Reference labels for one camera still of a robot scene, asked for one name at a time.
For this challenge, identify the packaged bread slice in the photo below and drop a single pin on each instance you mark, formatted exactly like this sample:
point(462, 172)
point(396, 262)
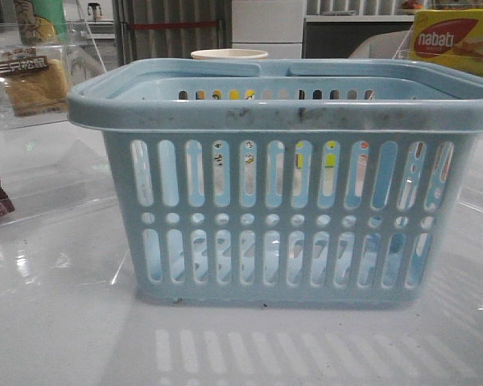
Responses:
point(34, 83)

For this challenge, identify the light blue plastic basket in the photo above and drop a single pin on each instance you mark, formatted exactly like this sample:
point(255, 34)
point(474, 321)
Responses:
point(296, 181)

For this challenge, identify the white cabinet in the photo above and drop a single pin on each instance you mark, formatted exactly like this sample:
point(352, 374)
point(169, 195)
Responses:
point(272, 26)

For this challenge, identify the clear acrylic display shelf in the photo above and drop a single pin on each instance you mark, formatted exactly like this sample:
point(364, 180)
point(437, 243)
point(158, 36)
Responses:
point(52, 167)

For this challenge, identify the grey upholstered chair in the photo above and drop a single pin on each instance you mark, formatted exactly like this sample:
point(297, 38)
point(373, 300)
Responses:
point(382, 46)

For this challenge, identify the green cartoon snack canister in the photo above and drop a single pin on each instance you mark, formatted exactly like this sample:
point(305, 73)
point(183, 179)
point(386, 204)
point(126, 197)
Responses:
point(40, 21)

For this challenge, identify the yellow nabati wafer box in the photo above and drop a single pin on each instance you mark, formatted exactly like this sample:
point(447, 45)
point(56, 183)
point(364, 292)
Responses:
point(452, 38)

